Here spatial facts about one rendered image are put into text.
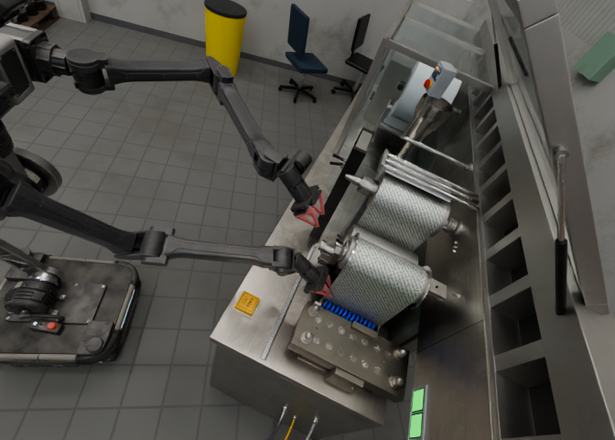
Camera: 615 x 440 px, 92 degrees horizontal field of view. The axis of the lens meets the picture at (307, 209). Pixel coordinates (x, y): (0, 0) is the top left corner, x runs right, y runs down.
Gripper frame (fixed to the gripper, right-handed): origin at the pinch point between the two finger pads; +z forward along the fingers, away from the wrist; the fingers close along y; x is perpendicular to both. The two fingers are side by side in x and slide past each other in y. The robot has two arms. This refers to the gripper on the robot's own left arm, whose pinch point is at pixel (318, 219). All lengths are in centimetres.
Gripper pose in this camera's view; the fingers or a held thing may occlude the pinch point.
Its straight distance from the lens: 93.6
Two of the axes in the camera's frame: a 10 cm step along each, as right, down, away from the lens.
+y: -3.4, 6.4, -6.9
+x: 7.9, -2.1, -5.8
